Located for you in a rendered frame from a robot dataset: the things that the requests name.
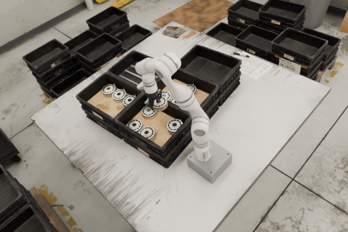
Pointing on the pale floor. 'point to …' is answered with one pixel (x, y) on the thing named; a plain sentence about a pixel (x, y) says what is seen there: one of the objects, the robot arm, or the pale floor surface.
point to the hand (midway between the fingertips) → (155, 105)
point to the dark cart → (7, 149)
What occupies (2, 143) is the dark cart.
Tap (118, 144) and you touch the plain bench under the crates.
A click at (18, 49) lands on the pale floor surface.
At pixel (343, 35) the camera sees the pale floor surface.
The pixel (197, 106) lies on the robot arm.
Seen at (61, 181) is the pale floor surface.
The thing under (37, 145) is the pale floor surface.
